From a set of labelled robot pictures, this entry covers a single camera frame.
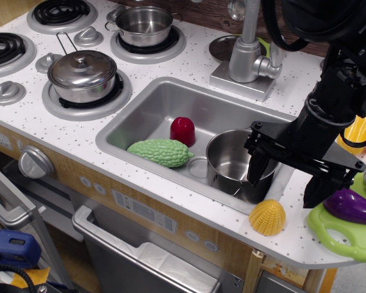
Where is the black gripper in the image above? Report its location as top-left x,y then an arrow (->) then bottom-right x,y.
245,121 -> 366,208

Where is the yellow toy corn piece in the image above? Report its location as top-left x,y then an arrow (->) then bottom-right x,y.
249,200 -> 286,236

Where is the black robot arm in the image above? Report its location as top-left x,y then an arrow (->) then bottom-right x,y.
245,1 -> 366,208

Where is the steel pot in sink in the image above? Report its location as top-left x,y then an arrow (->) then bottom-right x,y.
206,128 -> 279,204

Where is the grey toy sink basin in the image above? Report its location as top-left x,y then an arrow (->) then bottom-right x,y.
96,78 -> 293,214

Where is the open steel pot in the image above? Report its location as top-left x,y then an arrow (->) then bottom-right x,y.
105,6 -> 182,47

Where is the steel pot with lid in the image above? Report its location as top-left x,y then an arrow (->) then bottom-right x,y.
47,49 -> 117,104

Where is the purple toy eggplant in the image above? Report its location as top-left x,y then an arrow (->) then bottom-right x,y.
323,189 -> 366,225

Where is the yellow toy bell pepper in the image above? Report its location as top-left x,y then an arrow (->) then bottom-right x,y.
336,116 -> 366,154

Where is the green plastic cutting board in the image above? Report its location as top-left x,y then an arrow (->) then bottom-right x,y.
307,172 -> 366,262

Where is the silver toy faucet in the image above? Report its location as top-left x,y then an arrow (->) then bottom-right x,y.
209,0 -> 285,102

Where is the red toy cup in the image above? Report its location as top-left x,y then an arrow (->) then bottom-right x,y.
170,117 -> 195,147

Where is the green toy bitter gourd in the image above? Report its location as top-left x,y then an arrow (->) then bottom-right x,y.
127,139 -> 194,168

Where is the round steel lid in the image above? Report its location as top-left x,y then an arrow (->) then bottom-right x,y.
209,35 -> 270,62

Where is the silver dishwasher door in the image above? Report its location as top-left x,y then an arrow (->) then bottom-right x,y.
72,196 -> 245,292

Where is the silver stove knob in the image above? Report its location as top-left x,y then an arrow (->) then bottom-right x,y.
35,52 -> 62,74
0,81 -> 26,106
106,4 -> 126,22
74,26 -> 104,48

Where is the silver oven dial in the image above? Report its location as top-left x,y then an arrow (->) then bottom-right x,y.
18,145 -> 55,179

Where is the blue clamp tool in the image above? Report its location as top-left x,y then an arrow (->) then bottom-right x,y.
0,230 -> 41,269

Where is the black coil burner rear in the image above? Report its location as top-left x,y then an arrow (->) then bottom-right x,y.
32,0 -> 90,25

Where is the black coil burner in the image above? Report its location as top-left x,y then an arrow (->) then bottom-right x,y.
32,0 -> 90,25
0,33 -> 26,65

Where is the black coil burner left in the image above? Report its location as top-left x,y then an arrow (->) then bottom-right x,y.
0,33 -> 26,65

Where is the silver oven door handle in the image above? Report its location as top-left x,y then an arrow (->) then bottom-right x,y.
0,158 -> 37,230

